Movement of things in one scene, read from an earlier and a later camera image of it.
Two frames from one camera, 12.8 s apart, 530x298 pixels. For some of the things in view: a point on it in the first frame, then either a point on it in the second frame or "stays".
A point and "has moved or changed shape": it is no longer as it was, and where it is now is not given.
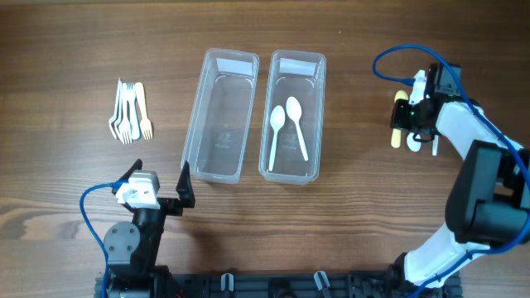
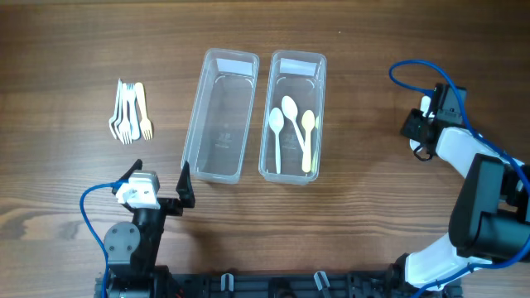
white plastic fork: (125, 119) stays
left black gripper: (175, 206) stays
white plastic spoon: (435, 145) has moved or changed shape
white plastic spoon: (277, 119) has moved or changed shape
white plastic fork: (119, 118) stays
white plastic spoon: (413, 145) stays
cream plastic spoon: (397, 133) → (307, 122)
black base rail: (287, 284) stays
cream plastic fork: (146, 123) stays
